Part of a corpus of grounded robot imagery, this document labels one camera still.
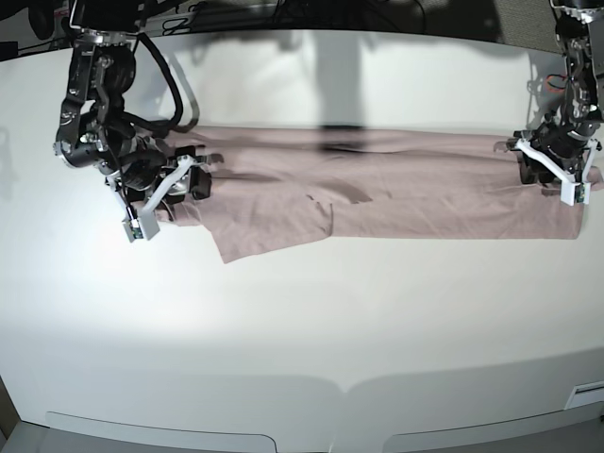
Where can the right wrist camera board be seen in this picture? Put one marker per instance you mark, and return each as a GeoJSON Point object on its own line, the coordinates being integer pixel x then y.
{"type": "Point", "coordinates": [133, 230]}

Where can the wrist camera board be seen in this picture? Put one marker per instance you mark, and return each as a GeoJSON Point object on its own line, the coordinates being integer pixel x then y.
{"type": "Point", "coordinates": [573, 193]}
{"type": "Point", "coordinates": [133, 230]}

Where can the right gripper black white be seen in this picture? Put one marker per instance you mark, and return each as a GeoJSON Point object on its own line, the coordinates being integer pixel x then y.
{"type": "Point", "coordinates": [146, 179]}

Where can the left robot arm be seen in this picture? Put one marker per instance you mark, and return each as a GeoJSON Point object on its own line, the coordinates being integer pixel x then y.
{"type": "Point", "coordinates": [579, 34]}

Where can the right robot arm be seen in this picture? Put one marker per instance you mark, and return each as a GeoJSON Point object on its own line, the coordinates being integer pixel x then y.
{"type": "Point", "coordinates": [95, 129]}

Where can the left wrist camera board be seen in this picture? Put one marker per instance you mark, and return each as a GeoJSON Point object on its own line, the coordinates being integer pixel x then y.
{"type": "Point", "coordinates": [573, 193]}

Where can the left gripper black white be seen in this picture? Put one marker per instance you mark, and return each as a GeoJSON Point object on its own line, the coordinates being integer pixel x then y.
{"type": "Point", "coordinates": [554, 152]}

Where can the mauve pink T-shirt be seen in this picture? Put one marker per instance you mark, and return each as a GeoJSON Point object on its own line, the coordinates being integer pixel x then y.
{"type": "Point", "coordinates": [279, 188]}

